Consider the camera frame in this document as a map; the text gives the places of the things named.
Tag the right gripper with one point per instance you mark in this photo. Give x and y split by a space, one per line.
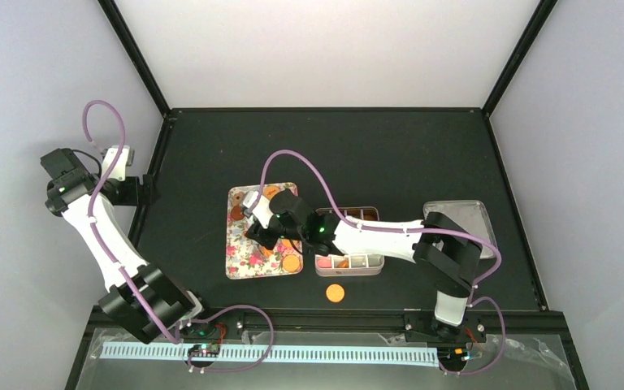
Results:
259 236

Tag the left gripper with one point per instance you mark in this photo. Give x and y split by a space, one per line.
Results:
131 197

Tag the floral cookie tray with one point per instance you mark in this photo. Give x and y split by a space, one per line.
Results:
246 259

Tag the pink divided cookie tin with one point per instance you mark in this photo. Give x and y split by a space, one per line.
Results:
355 264

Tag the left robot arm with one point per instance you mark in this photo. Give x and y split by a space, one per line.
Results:
140 297

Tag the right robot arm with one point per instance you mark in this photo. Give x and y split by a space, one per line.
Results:
437 245

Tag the yellow cracker with red mark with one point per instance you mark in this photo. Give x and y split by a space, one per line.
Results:
271 191

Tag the pink sandwich cookie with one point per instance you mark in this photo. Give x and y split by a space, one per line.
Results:
324 263

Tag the dark brown round cookie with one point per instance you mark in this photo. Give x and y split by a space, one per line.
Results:
236 213

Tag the brown flower cookie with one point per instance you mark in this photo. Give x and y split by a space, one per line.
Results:
237 198

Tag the fallen orange round cracker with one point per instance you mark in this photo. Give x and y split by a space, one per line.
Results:
335 293

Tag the clear plastic tin lid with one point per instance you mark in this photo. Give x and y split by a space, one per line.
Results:
469 216

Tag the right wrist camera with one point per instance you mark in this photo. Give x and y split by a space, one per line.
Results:
257 207

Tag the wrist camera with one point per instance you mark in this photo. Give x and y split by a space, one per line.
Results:
115 162
257 207

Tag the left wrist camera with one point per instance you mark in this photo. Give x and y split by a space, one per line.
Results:
115 162

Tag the white slotted cable duct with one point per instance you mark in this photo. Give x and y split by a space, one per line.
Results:
399 356

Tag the black frame post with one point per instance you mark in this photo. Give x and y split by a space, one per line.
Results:
118 23

